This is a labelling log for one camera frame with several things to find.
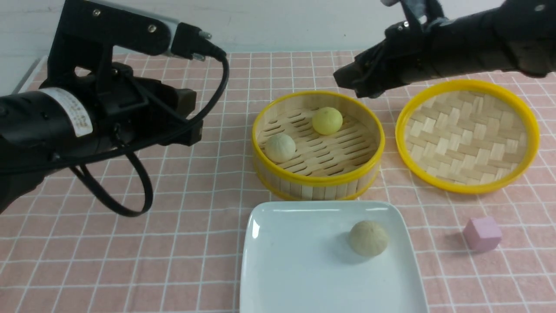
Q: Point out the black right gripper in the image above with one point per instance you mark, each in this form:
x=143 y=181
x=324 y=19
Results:
x=402 y=58

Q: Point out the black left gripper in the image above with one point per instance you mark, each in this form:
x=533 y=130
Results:
x=122 y=109

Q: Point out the yellow steamed bun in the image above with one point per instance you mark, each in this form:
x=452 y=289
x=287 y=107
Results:
x=327 y=121

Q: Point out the beige steamed bun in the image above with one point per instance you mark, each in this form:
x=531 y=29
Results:
x=280 y=148
x=368 y=238

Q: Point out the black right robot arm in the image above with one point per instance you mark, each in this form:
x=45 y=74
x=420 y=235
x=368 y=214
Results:
x=519 y=36

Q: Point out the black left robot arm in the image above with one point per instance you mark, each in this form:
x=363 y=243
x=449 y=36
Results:
x=54 y=124

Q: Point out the white square plate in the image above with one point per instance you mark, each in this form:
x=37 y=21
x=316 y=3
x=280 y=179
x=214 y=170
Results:
x=297 y=259

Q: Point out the yellow rimmed bamboo steamer basket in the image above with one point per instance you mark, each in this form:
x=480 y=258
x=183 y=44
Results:
x=341 y=166

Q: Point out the yellow rimmed bamboo steamer lid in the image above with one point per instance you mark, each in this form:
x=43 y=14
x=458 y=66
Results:
x=467 y=136

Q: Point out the pink checkered tablecloth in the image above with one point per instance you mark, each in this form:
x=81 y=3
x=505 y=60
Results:
x=64 y=252

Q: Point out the pink cube block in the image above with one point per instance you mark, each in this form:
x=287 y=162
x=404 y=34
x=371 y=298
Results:
x=482 y=234

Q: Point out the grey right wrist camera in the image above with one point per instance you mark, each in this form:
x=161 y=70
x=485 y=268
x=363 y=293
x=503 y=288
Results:
x=420 y=15

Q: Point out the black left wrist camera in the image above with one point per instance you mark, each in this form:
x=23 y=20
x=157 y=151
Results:
x=88 y=30

